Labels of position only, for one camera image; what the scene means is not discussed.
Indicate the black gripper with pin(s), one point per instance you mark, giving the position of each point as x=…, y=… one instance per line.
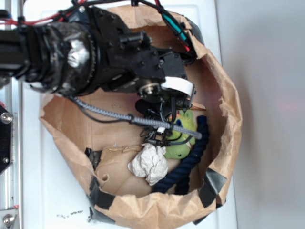
x=126, y=62

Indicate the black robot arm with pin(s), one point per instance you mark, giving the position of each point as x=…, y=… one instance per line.
x=91, y=49

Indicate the green plush toy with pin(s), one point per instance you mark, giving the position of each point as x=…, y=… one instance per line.
x=184, y=120

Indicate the metal corner bracket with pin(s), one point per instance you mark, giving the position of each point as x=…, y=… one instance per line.
x=9, y=219

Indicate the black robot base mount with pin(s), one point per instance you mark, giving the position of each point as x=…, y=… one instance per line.
x=6, y=121

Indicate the aluminium frame rail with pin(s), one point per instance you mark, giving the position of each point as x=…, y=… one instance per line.
x=11, y=179

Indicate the crumpled white paper ball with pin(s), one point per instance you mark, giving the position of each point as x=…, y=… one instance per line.
x=150, y=163

